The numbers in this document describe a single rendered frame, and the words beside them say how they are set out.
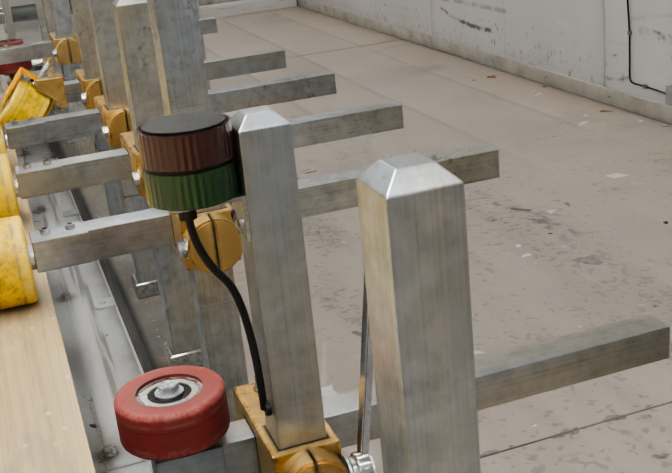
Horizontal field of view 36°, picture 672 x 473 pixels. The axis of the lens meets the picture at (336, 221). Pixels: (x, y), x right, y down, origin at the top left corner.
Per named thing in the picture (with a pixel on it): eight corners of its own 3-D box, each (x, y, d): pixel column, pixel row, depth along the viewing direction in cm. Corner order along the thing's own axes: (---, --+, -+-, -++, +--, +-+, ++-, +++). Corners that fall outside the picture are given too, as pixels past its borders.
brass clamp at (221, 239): (218, 223, 104) (211, 175, 102) (253, 266, 92) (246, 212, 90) (157, 235, 102) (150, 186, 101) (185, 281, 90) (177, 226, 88)
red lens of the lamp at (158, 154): (223, 139, 69) (218, 107, 69) (246, 160, 64) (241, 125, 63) (134, 155, 68) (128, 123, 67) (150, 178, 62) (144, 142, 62)
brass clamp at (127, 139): (171, 165, 127) (165, 124, 125) (194, 193, 114) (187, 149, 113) (120, 174, 125) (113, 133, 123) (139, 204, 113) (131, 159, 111)
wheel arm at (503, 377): (647, 352, 91) (647, 307, 89) (671, 368, 87) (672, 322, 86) (155, 486, 78) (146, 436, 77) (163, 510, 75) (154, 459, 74)
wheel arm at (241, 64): (281, 65, 176) (279, 47, 175) (286, 67, 173) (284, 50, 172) (64, 100, 166) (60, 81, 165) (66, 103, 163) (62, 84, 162)
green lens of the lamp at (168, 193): (228, 175, 70) (223, 144, 69) (251, 198, 65) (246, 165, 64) (140, 192, 68) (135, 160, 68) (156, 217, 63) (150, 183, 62)
